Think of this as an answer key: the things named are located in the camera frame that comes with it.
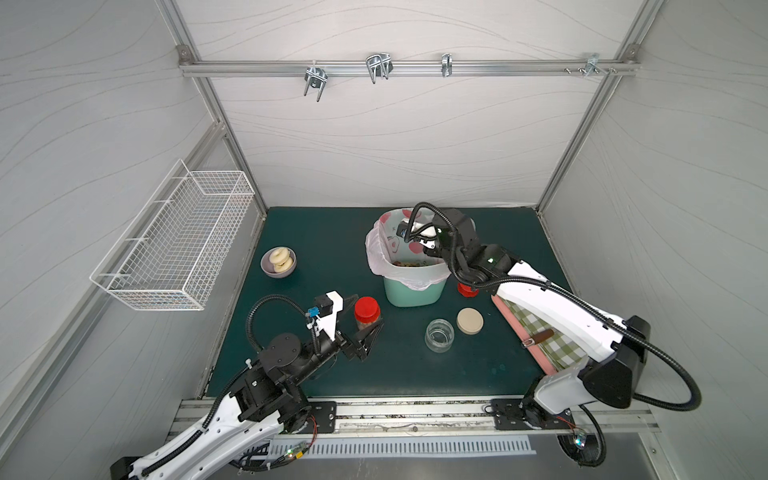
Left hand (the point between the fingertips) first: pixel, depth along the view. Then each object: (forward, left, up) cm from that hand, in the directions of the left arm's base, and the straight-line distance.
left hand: (369, 311), depth 63 cm
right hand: (+23, -17, +6) cm, 30 cm away
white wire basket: (+11, +47, +4) cm, 48 cm away
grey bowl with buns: (+27, +34, -21) cm, 48 cm away
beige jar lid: (+11, -29, -29) cm, 43 cm away
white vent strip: (-22, -12, -28) cm, 37 cm away
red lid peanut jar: (+7, +2, -14) cm, 16 cm away
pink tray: (-3, -48, -28) cm, 55 cm away
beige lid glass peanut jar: (+6, -19, -28) cm, 34 cm away
